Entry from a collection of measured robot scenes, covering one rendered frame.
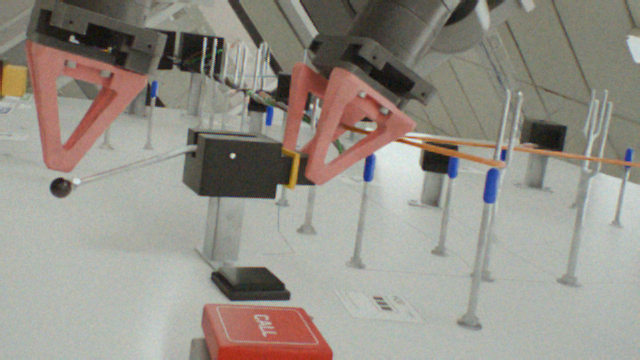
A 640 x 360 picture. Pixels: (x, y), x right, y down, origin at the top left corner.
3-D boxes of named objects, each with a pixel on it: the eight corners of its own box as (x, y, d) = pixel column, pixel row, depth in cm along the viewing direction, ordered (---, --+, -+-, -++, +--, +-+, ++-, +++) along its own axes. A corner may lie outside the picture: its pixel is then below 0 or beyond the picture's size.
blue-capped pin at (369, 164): (341, 262, 59) (357, 149, 58) (359, 262, 59) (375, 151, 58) (351, 269, 57) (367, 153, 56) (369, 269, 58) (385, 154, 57)
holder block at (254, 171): (181, 182, 56) (187, 127, 55) (254, 185, 58) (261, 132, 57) (198, 196, 52) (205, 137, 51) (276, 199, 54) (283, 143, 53)
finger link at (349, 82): (322, 190, 60) (388, 89, 61) (361, 213, 54) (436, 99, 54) (253, 144, 58) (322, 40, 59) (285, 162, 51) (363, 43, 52)
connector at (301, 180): (239, 174, 56) (243, 147, 56) (296, 176, 59) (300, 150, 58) (259, 183, 54) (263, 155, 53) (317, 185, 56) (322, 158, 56)
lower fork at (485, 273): (500, 283, 59) (533, 94, 57) (477, 281, 59) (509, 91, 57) (486, 274, 61) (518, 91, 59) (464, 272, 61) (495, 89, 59)
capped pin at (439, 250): (449, 258, 64) (466, 154, 63) (430, 254, 65) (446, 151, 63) (449, 253, 66) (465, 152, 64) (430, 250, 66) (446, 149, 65)
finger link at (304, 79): (309, 183, 63) (373, 86, 63) (345, 204, 56) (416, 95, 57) (243, 139, 61) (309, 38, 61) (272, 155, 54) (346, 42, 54)
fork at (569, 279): (587, 289, 61) (623, 103, 59) (565, 287, 61) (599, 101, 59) (572, 280, 63) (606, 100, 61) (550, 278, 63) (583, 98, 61)
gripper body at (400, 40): (362, 98, 63) (413, 21, 64) (425, 114, 54) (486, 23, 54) (301, 53, 61) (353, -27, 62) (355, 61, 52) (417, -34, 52)
